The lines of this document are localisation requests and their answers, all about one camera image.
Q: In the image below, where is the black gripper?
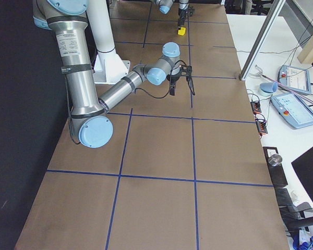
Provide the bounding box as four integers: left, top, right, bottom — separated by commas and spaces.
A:
178, 7, 195, 27
166, 65, 192, 95

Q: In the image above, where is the yellow wooden cube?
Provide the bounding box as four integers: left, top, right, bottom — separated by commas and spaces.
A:
177, 27, 186, 36

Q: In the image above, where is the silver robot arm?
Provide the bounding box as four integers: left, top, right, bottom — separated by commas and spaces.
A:
151, 0, 195, 29
33, 1, 194, 148

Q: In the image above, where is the black office chair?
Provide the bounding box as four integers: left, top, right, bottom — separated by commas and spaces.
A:
250, 0, 274, 16

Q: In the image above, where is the far orange black connector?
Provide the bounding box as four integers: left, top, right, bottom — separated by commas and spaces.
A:
250, 101, 261, 114

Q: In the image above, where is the orange black connector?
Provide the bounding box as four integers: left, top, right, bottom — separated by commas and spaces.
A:
255, 118, 268, 135
250, 101, 261, 114

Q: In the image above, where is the blue tape roll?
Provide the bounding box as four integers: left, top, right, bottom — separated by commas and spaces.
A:
258, 82, 278, 96

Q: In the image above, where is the near orange black connector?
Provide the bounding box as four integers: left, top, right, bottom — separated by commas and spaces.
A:
255, 118, 268, 135

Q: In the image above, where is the near teach pendant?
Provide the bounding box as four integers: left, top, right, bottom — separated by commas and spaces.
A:
271, 93, 313, 129

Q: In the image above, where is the teach pendant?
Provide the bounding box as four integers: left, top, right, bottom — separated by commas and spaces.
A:
271, 93, 313, 129
278, 65, 311, 95

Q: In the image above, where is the black block with metal knob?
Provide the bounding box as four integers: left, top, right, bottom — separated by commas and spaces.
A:
263, 146, 288, 188

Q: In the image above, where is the far teach pendant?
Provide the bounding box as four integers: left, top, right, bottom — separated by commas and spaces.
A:
278, 65, 311, 95

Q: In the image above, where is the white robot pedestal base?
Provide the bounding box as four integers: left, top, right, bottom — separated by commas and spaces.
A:
87, 0, 130, 84

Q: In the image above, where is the aluminium frame post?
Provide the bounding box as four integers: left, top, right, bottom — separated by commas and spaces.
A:
239, 0, 286, 81

